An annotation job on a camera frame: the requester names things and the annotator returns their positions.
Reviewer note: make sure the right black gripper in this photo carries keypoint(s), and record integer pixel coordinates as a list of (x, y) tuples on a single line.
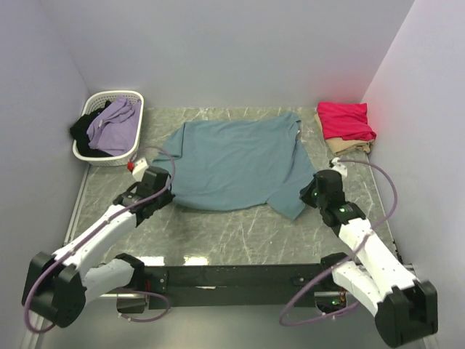
[(305, 193)]

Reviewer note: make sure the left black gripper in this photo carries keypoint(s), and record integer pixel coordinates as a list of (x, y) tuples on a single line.
[(166, 199)]

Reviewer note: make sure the teal blue t shirt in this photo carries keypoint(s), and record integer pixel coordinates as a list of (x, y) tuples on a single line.
[(230, 165)]

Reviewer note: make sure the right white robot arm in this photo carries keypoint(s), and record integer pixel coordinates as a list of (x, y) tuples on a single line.
[(404, 308)]

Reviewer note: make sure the folded tan t shirt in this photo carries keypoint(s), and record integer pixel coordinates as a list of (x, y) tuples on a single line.
[(348, 147)]

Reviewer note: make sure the lilac t shirt in basket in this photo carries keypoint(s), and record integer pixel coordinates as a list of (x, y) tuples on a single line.
[(114, 131)]

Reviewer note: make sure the folded red t shirt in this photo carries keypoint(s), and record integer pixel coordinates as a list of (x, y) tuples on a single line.
[(341, 109)]

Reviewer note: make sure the black garment in basket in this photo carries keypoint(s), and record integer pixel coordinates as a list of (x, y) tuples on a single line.
[(78, 133)]

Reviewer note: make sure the white plastic laundry basket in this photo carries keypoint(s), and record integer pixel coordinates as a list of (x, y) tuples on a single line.
[(97, 101)]

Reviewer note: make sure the black base beam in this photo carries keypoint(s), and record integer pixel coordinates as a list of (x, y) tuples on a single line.
[(227, 285)]

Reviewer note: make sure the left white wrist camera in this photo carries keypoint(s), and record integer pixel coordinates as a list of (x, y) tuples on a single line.
[(137, 168)]

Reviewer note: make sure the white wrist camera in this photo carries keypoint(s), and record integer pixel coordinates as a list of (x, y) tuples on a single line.
[(336, 164), (137, 168)]

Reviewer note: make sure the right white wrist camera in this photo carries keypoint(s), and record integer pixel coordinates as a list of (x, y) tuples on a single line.
[(336, 164)]

